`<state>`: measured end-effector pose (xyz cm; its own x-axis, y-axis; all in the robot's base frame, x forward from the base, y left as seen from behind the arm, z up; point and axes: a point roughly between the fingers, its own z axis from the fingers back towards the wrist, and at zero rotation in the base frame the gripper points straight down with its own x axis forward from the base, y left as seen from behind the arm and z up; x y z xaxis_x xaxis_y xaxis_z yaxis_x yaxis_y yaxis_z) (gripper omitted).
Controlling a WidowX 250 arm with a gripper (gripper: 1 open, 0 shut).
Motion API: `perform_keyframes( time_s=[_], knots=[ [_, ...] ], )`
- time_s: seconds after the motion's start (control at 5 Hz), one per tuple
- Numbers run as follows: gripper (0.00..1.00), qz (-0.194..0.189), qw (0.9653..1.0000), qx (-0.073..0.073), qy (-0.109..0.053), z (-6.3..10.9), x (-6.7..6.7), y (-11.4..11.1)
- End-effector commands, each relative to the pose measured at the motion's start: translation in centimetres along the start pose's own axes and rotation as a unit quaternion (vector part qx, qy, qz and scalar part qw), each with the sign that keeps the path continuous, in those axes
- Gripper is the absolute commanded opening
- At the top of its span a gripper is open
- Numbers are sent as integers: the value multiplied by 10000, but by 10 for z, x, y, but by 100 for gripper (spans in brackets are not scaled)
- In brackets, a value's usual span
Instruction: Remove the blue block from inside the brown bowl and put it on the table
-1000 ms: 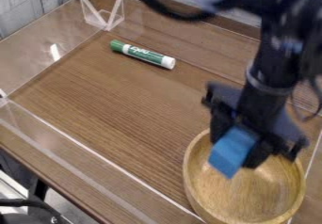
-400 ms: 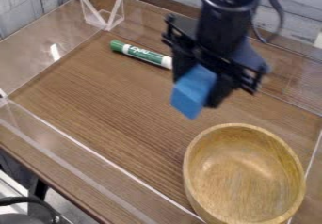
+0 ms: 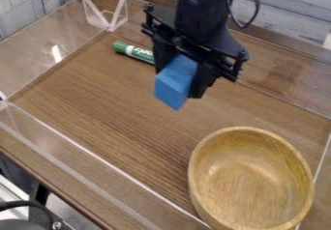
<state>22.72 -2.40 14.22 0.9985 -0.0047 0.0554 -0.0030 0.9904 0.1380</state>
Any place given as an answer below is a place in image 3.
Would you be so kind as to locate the brown wooden bowl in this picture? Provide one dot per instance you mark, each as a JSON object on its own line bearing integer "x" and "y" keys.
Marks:
{"x": 250, "y": 181}

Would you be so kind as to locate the blue rectangular block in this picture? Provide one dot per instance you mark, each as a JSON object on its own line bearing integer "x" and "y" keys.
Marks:
{"x": 173, "y": 81}

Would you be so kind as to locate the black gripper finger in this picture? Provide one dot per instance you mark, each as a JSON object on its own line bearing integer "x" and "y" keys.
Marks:
{"x": 164, "y": 51}
{"x": 204, "y": 78}

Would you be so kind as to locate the clear acrylic tray wall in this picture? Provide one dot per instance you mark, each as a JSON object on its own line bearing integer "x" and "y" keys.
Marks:
{"x": 85, "y": 129}

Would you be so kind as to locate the green white marker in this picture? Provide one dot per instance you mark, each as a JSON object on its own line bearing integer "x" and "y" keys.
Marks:
{"x": 134, "y": 51}

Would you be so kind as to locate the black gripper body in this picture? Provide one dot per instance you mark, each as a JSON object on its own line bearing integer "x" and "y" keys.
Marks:
{"x": 220, "y": 50}

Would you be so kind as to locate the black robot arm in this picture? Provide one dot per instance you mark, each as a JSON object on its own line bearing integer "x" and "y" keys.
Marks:
{"x": 193, "y": 30}

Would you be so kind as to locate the black table leg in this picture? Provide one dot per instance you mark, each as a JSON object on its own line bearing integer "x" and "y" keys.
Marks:
{"x": 42, "y": 194}

